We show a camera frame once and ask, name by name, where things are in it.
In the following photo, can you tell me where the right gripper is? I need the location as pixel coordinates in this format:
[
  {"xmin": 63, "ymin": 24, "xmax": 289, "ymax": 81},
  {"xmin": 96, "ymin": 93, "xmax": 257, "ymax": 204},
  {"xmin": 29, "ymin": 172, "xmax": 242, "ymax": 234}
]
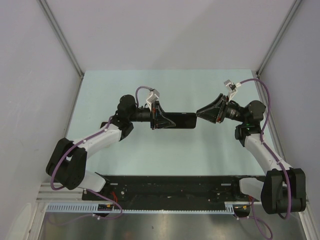
[{"xmin": 196, "ymin": 93, "xmax": 247, "ymax": 124}]

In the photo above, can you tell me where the white slotted cable duct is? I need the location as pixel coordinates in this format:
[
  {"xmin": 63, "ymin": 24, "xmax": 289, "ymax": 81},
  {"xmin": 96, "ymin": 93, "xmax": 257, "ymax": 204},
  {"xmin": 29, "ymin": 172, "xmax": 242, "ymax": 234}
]
[{"xmin": 46, "ymin": 202, "xmax": 235, "ymax": 215}]

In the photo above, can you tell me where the phone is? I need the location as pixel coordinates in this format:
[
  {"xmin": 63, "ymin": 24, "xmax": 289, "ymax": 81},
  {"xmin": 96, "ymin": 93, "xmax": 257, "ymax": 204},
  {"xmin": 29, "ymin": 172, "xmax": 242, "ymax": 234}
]
[
  {"xmin": 162, "ymin": 112, "xmax": 197, "ymax": 129},
  {"xmin": 100, "ymin": 122, "xmax": 111, "ymax": 129}
]

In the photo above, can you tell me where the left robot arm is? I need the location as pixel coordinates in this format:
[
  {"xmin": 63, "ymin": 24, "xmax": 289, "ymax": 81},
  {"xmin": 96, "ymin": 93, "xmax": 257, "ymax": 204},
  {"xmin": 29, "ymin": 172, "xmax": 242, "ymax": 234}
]
[{"xmin": 46, "ymin": 94, "xmax": 176, "ymax": 200}]

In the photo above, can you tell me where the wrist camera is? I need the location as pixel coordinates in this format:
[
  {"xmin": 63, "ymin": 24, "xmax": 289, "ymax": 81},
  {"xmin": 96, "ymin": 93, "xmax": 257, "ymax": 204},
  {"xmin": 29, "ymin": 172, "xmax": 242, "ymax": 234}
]
[
  {"xmin": 223, "ymin": 79, "xmax": 241, "ymax": 101},
  {"xmin": 146, "ymin": 89, "xmax": 160, "ymax": 110}
]

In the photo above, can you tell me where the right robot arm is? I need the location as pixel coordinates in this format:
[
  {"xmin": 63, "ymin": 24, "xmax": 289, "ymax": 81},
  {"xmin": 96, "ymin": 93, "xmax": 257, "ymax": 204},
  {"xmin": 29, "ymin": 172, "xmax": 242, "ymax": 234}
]
[{"xmin": 196, "ymin": 94, "xmax": 307, "ymax": 215}]

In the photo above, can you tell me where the phone in pink case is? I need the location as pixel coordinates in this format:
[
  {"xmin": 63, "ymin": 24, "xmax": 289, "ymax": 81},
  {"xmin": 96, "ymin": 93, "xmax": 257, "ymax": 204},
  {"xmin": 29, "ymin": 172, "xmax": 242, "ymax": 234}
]
[{"xmin": 100, "ymin": 122, "xmax": 111, "ymax": 129}]

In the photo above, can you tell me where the aluminium corner post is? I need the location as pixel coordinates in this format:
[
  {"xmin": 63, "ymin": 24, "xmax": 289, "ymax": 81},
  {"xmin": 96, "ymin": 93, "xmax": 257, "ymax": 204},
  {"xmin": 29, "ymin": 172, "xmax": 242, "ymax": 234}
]
[
  {"xmin": 255, "ymin": 0, "xmax": 305, "ymax": 78},
  {"xmin": 37, "ymin": 0, "xmax": 85, "ymax": 78}
]

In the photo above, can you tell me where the right side aluminium rail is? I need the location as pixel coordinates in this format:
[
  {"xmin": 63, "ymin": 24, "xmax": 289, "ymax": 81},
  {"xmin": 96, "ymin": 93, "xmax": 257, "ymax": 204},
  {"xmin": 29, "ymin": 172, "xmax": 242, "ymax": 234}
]
[{"xmin": 247, "ymin": 77, "xmax": 291, "ymax": 176}]

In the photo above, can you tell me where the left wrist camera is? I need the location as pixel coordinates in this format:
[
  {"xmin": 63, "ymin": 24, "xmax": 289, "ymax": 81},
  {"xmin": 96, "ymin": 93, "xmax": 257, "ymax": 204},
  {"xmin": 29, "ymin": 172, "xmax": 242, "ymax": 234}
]
[{"xmin": 146, "ymin": 89, "xmax": 160, "ymax": 110}]

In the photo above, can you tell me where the purple cable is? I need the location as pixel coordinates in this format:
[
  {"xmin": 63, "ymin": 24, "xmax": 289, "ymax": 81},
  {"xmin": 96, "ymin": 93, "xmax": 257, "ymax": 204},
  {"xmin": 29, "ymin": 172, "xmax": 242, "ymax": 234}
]
[
  {"xmin": 47, "ymin": 85, "xmax": 153, "ymax": 227},
  {"xmin": 236, "ymin": 78, "xmax": 292, "ymax": 238}
]

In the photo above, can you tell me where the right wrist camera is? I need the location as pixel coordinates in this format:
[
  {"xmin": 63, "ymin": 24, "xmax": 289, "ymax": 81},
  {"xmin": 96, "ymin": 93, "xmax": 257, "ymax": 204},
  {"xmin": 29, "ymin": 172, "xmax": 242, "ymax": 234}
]
[{"xmin": 223, "ymin": 79, "xmax": 241, "ymax": 101}]

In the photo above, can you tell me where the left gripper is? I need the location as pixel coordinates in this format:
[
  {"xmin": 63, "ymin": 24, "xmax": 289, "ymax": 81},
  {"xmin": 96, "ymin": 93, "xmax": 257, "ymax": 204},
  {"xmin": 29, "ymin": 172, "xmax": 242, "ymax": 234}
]
[{"xmin": 128, "ymin": 101, "xmax": 176, "ymax": 130}]

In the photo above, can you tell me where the right aluminium corner post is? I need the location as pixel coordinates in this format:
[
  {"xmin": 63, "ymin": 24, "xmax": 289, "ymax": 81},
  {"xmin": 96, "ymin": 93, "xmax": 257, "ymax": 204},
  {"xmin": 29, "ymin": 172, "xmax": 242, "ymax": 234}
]
[{"xmin": 255, "ymin": 0, "xmax": 305, "ymax": 78}]

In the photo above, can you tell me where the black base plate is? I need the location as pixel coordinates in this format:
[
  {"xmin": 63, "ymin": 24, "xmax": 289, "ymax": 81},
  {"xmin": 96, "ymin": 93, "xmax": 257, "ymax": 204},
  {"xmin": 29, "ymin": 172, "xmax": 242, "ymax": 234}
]
[{"xmin": 51, "ymin": 174, "xmax": 261, "ymax": 211}]

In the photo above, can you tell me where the left aluminium corner post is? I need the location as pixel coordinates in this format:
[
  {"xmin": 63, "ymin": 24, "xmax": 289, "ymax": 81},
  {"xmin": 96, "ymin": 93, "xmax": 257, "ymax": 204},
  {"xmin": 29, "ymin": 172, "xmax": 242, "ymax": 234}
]
[{"xmin": 37, "ymin": 0, "xmax": 85, "ymax": 78}]

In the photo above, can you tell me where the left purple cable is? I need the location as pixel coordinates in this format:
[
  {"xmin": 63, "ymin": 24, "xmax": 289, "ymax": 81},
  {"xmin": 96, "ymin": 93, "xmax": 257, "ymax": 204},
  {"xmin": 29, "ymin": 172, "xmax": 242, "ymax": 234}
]
[{"xmin": 47, "ymin": 85, "xmax": 153, "ymax": 227}]

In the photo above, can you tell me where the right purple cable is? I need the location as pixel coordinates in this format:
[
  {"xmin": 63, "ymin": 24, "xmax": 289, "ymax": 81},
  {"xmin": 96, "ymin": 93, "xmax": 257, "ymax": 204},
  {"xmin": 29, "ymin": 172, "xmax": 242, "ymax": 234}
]
[{"xmin": 236, "ymin": 78, "xmax": 292, "ymax": 238}]

